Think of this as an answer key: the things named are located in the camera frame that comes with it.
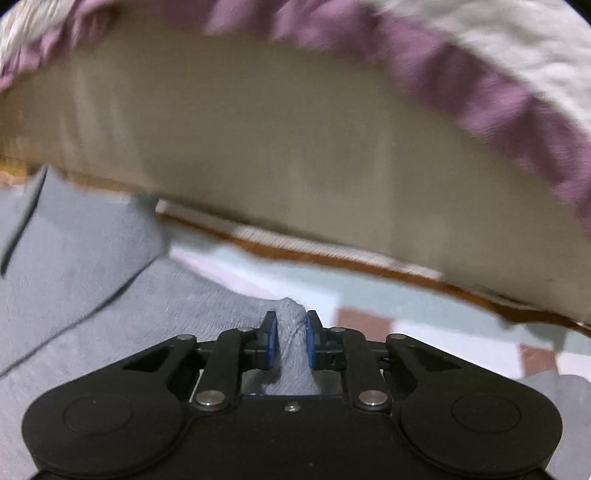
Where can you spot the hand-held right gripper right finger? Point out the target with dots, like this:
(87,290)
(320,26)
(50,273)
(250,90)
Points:
(311,341)

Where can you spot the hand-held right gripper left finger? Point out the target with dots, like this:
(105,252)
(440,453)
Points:
(270,341)

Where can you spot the grey knit sweater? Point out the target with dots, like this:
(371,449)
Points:
(92,300)

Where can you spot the checkered mat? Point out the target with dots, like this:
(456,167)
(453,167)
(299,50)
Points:
(415,304)

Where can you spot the floral quilted bedspread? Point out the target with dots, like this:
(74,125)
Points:
(508,69)

